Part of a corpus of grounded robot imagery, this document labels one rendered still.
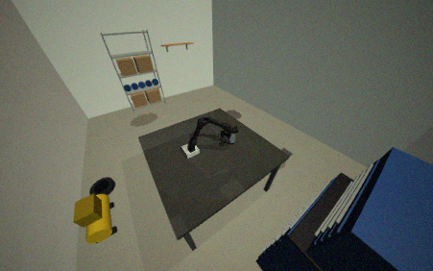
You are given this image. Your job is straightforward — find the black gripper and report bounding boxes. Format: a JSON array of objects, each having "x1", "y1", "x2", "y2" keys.
[{"x1": 225, "y1": 134, "x2": 231, "y2": 144}]

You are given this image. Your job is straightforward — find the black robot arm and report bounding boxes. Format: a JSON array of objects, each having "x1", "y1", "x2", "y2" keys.
[{"x1": 187, "y1": 117, "x2": 238, "y2": 153}]

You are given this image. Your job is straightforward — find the grey sloped panel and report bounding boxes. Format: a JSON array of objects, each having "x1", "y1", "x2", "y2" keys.
[{"x1": 223, "y1": 134, "x2": 236, "y2": 145}]

